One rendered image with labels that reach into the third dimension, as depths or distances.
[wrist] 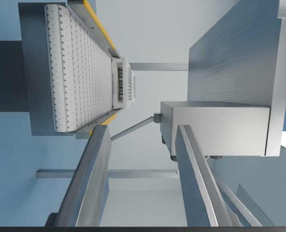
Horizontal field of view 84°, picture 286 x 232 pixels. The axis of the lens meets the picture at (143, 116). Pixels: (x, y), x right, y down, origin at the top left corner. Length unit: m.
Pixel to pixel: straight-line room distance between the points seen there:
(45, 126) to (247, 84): 0.50
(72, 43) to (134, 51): 3.42
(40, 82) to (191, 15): 3.79
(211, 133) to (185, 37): 3.64
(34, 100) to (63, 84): 0.09
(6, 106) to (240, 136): 0.62
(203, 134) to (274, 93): 0.16
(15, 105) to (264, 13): 0.67
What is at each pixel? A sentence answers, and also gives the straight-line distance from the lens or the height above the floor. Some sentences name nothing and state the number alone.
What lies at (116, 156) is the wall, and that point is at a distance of 4.44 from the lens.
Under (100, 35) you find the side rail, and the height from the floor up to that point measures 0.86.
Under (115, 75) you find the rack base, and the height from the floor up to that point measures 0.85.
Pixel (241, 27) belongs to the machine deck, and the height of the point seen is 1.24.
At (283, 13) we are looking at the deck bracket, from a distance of 0.43.
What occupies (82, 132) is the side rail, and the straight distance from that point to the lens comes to 0.37.
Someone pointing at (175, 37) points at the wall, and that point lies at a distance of 3.89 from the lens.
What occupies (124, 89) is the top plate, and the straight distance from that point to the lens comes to 0.78.
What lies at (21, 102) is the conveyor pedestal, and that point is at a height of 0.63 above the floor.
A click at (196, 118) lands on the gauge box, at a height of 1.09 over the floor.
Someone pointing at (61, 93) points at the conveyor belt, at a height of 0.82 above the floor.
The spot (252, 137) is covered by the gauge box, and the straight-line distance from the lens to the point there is 0.40.
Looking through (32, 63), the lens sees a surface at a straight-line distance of 0.44.
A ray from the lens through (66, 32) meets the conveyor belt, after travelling 0.40.
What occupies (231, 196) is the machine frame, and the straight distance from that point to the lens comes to 1.40.
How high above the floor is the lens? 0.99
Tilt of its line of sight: level
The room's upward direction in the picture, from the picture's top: 90 degrees clockwise
